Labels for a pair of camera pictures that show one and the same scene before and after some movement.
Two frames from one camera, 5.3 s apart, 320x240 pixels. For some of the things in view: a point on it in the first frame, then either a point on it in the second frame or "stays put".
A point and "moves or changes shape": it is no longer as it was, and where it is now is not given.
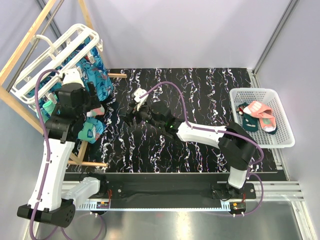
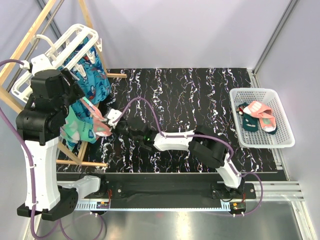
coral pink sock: (96, 112) moves or changes shape
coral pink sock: (262, 112) stays put
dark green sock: (250, 123) stays put
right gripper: (129, 116) -> (115, 129)
